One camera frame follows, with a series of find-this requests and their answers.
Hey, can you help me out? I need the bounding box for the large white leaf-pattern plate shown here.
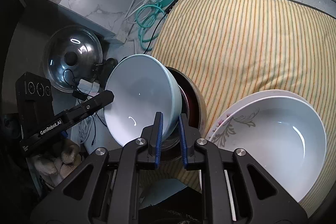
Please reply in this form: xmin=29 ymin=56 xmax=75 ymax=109
xmin=210 ymin=96 xmax=326 ymax=201

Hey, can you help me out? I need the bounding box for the white ceramic bowl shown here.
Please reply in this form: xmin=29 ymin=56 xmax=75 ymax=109
xmin=104 ymin=54 xmax=182 ymax=147

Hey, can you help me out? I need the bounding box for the large steel bowl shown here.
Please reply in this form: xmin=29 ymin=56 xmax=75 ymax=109
xmin=161 ymin=67 xmax=207 ymax=164

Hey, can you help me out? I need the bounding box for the pink floral deep plate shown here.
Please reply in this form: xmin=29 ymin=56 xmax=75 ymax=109
xmin=205 ymin=89 xmax=309 ymax=140

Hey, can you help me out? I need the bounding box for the white charger plug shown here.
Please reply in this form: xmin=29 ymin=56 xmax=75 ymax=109
xmin=77 ymin=79 xmax=100 ymax=97

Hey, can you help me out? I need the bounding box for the yellow striped towel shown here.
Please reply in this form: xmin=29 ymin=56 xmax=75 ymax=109
xmin=151 ymin=0 xmax=335 ymax=216

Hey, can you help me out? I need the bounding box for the teal coiled cable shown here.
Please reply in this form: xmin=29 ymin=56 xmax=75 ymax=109
xmin=135 ymin=0 xmax=172 ymax=50

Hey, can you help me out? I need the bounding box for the black inline cable controller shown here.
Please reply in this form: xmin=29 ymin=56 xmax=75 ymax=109
xmin=165 ymin=0 xmax=179 ymax=15

